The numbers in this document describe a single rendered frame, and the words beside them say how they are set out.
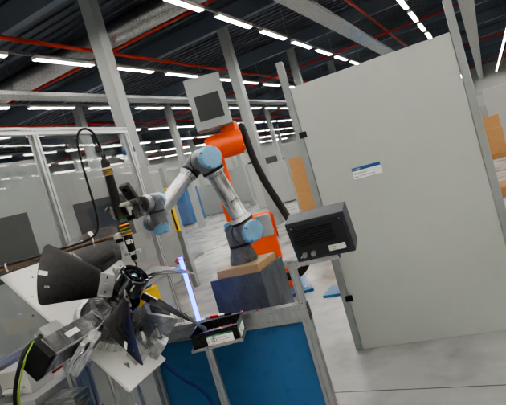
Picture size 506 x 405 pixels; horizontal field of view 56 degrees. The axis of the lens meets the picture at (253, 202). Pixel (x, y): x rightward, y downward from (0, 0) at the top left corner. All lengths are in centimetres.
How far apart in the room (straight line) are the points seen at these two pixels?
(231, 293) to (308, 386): 58
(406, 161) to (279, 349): 170
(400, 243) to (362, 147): 72
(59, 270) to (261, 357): 103
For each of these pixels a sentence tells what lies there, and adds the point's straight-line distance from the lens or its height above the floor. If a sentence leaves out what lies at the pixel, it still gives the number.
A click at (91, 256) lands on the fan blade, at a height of 133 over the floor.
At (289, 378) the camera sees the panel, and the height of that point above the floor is 52.
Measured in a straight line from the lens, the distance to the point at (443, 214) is 350.
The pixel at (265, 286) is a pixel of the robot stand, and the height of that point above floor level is 92.
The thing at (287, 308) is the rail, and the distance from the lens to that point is 222.
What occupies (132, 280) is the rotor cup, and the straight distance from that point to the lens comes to 192.
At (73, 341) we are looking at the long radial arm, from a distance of 183.
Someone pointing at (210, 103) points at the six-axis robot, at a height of 243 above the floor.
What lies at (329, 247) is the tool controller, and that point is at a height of 108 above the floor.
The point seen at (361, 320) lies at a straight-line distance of 374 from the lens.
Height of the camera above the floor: 147
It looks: 3 degrees down
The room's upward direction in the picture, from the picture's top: 16 degrees counter-clockwise
